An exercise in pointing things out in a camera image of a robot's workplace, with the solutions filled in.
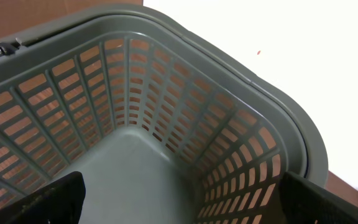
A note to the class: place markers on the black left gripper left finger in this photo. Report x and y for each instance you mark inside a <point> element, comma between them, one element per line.
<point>58,202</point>

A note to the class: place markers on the dark grey plastic basket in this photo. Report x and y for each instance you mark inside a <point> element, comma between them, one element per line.
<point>163,126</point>

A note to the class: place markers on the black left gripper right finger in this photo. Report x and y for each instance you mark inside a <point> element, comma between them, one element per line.
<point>303,202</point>

